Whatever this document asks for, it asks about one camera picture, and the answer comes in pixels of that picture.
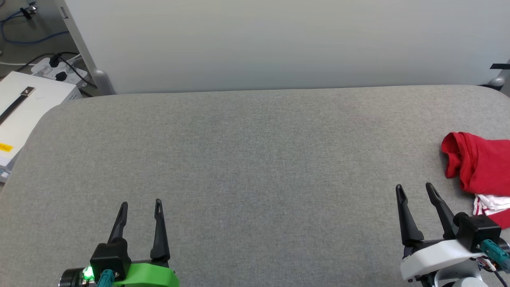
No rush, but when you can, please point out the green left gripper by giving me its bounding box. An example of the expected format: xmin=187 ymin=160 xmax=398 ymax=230
xmin=108 ymin=199 xmax=180 ymax=287

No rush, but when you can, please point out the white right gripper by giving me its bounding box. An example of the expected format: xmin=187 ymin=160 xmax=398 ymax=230
xmin=395 ymin=183 xmax=488 ymax=283

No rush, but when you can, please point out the red and white shirt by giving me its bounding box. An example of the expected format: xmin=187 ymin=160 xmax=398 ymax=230
xmin=441 ymin=132 xmax=510 ymax=230

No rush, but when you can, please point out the white box appliance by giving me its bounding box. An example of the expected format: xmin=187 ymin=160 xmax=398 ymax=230
xmin=0 ymin=71 xmax=83 ymax=184

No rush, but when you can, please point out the white power strip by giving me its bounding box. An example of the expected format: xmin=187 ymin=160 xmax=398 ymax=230
xmin=31 ymin=56 xmax=88 ymax=89

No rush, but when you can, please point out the white partition panel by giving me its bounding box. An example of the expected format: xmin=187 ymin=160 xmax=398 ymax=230
xmin=60 ymin=0 xmax=510 ymax=94

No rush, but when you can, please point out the black metal clamp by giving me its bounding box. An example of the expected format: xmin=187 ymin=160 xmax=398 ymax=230
xmin=19 ymin=2 xmax=38 ymax=20

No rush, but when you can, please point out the cable with teal connector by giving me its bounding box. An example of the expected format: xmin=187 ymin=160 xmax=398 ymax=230
xmin=480 ymin=239 xmax=510 ymax=273
xmin=98 ymin=269 xmax=116 ymax=287

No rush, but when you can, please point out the black strap handle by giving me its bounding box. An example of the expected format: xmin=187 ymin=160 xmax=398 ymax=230
xmin=0 ymin=86 xmax=35 ymax=125

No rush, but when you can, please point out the black power cable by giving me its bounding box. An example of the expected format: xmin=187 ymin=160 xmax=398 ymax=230
xmin=14 ymin=51 xmax=98 ymax=88

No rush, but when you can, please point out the blue cable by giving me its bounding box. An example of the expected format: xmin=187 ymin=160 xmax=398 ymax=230
xmin=0 ymin=10 xmax=70 ymax=45

